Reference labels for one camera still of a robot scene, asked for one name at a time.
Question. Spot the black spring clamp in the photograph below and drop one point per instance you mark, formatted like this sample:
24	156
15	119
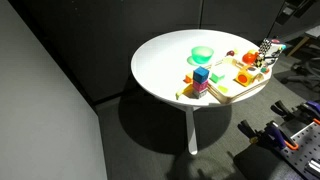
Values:
281	108
248	128

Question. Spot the green block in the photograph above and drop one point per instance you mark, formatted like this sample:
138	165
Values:
216	77

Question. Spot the office chair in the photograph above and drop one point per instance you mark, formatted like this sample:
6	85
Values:
308	68

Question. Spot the white table base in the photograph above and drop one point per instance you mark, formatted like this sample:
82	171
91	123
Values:
191	130

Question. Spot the pink block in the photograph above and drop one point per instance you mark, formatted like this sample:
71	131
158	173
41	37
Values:
200	86

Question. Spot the purple spring clamp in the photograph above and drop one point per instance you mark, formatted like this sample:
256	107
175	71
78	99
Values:
312	106

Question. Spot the yellow-green toy piece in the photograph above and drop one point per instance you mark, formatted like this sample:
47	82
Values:
222	89

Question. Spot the black white patterned cube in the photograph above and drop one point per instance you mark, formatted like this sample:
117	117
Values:
269	47

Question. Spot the orange block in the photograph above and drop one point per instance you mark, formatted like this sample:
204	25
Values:
188	79

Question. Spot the blue block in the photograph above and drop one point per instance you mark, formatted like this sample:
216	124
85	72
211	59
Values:
201	74

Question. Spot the orange strawberry toy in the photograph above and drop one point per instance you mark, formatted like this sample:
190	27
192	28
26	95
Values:
264	70

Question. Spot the grey block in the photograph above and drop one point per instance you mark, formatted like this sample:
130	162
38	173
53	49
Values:
200	94

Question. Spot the grey pegboard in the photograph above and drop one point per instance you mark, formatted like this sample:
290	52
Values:
304	146

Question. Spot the yellow round toy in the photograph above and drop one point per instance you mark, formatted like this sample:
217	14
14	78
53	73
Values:
236	51

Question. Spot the red orange round toy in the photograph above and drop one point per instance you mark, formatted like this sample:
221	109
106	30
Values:
249	58

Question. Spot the wooden box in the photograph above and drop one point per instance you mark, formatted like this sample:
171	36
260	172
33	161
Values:
233	95

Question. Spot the colourful activity cube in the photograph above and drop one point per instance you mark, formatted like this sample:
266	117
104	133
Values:
246	76

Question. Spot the green bowl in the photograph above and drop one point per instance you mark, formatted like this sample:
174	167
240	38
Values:
202	54

